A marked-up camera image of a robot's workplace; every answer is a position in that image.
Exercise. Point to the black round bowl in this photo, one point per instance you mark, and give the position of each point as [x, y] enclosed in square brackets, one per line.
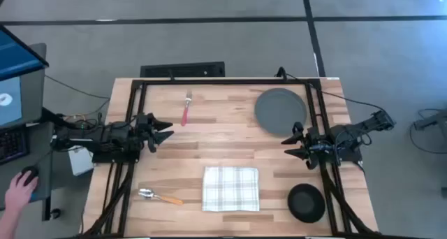
[306, 203]

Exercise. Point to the blue-screen computer monitor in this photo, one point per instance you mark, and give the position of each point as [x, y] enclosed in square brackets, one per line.
[17, 59]

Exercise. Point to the black floor stand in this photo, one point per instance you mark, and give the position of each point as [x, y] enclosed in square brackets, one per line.
[433, 119]

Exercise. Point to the black computer mouse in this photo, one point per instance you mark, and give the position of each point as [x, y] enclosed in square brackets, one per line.
[30, 174]

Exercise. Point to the dark grey side desk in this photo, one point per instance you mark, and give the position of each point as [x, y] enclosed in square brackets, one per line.
[43, 155]

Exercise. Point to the black metal table frame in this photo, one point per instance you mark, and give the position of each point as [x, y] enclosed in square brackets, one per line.
[227, 81]

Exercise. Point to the grey round plate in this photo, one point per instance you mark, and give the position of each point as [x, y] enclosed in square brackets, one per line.
[279, 109]

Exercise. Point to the black perforated box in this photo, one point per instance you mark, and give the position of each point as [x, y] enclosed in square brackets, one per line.
[181, 70]

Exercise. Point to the white box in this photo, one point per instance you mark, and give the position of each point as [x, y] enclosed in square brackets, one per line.
[81, 161]

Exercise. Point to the person's forearm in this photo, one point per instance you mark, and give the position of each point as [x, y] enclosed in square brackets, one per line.
[7, 226]

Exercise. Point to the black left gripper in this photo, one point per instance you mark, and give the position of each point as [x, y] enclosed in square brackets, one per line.
[145, 125]

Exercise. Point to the white plaid cloth napkin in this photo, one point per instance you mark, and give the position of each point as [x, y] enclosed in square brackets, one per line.
[230, 189]

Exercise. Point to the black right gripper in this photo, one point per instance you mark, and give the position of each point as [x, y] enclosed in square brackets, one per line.
[317, 144]

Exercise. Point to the person's hand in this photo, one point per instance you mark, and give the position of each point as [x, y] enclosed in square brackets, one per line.
[19, 195]

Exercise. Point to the grey laptop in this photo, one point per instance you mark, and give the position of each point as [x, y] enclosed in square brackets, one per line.
[21, 102]

